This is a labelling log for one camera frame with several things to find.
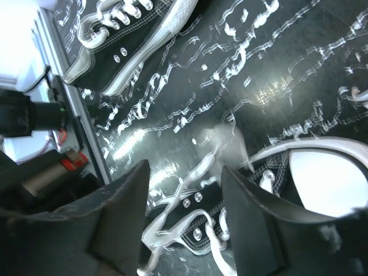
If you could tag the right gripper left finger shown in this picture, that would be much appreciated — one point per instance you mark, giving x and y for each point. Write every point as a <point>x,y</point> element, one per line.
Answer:
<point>99,234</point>

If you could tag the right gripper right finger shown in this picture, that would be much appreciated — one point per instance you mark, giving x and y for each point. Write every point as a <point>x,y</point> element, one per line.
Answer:
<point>272,236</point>

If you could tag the black sneaker with white laces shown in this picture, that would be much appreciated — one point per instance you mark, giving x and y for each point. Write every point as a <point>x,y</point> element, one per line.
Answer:
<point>326,175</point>

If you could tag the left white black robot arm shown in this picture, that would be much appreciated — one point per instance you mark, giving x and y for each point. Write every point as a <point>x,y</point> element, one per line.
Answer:
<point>20,116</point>

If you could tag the left small connector box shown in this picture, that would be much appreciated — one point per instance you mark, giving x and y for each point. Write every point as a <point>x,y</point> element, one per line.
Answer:
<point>74,160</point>

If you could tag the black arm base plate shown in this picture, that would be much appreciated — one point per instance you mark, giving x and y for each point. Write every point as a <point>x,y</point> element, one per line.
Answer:
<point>80,134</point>

